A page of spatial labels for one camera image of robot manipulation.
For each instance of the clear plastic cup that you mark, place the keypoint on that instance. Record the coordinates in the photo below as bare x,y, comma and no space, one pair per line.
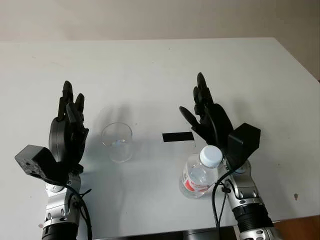
117,145

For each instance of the dark grey robot torso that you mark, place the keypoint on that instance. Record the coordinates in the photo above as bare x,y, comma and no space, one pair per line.
180,235

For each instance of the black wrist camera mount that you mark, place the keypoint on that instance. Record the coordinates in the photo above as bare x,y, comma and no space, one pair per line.
243,140
32,160

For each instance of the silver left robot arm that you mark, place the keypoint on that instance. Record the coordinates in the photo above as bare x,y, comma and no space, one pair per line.
56,207

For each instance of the clear water bottle white cap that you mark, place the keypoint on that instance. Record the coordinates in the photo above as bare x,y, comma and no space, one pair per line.
197,177

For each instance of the black tape strip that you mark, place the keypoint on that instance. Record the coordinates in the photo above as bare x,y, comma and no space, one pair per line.
177,137

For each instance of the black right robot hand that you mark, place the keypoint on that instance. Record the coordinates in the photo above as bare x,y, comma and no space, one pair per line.
222,120

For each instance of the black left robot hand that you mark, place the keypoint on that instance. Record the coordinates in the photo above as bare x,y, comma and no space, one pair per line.
62,140

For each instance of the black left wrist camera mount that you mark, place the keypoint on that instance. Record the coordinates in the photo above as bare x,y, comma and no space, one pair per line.
32,160

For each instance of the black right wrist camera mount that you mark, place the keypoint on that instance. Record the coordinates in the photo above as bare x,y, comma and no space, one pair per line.
243,140

